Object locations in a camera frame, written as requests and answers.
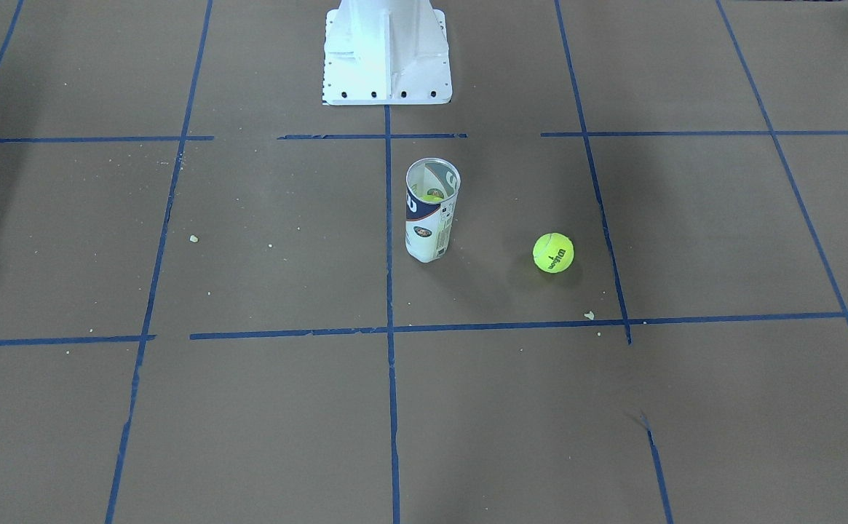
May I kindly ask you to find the yellow Wilson tennis ball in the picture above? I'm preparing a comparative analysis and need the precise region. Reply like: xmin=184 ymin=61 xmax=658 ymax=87
xmin=531 ymin=232 xmax=576 ymax=274

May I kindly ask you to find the clear tennis ball can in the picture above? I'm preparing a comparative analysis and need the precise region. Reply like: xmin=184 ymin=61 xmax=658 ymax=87
xmin=405 ymin=158 xmax=461 ymax=264

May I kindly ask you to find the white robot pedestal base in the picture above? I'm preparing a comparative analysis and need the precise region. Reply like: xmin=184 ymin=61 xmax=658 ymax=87
xmin=322 ymin=1 xmax=453 ymax=106

